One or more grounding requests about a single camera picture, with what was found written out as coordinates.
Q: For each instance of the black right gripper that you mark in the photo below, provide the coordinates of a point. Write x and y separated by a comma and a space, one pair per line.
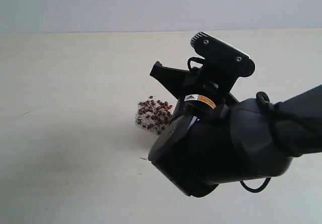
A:
199, 90

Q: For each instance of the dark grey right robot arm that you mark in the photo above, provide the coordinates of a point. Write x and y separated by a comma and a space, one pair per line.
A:
213, 139

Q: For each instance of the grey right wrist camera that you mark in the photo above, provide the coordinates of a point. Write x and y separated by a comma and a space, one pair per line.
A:
222, 64

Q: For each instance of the red beans and white grains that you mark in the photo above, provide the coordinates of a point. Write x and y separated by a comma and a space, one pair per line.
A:
153, 114

